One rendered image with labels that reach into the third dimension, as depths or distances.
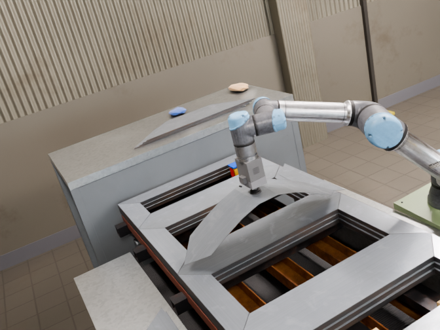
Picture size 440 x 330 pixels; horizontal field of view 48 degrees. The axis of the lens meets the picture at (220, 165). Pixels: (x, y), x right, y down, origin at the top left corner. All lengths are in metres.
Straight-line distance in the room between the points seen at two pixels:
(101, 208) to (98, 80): 1.73
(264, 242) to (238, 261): 0.13
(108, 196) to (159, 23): 2.00
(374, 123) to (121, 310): 1.12
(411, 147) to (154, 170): 1.26
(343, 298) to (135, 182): 1.32
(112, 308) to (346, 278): 0.88
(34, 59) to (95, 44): 0.47
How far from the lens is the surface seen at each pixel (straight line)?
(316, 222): 1.90
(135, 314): 1.87
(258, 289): 2.12
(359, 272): 1.61
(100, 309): 1.98
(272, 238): 1.83
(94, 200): 2.46
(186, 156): 2.55
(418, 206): 2.22
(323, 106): 1.85
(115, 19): 4.03
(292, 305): 1.52
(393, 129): 1.76
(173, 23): 4.16
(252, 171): 1.72
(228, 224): 1.72
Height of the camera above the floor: 1.84
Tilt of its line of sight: 22 degrees down
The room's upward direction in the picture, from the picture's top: 14 degrees counter-clockwise
